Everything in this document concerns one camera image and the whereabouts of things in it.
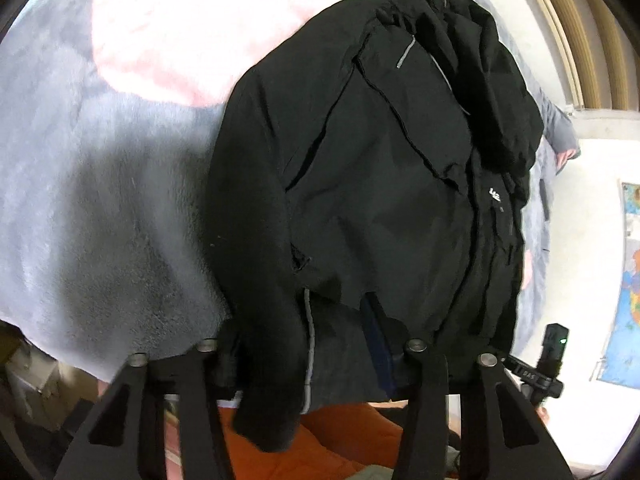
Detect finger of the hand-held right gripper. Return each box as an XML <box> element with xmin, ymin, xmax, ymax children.
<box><xmin>500</xmin><ymin>355</ymin><xmax>540</xmax><ymax>386</ymax></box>

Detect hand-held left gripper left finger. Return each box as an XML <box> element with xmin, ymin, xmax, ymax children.
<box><xmin>52</xmin><ymin>340</ymin><xmax>236</xmax><ymax>480</ymax></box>

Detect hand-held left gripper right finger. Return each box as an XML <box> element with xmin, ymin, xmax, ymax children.
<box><xmin>365</xmin><ymin>300</ymin><xmax>571</xmax><ymax>480</ymax></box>

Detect black hooded jacket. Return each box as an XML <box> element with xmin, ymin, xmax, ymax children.
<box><xmin>205</xmin><ymin>0</ymin><xmax>546</xmax><ymax>453</ymax></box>

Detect orange cloth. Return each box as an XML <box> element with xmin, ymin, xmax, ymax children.
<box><xmin>220</xmin><ymin>400</ymin><xmax>411</xmax><ymax>480</ymax></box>

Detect beige box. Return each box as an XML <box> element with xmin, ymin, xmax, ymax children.
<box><xmin>0</xmin><ymin>325</ymin><xmax>68</xmax><ymax>433</ymax></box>

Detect grey pink floral blanket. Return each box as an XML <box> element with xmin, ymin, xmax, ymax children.
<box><xmin>0</xmin><ymin>0</ymin><xmax>581</xmax><ymax>386</ymax></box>

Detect wall map poster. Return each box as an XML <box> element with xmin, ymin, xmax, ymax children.
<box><xmin>590</xmin><ymin>180</ymin><xmax>640</xmax><ymax>386</ymax></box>

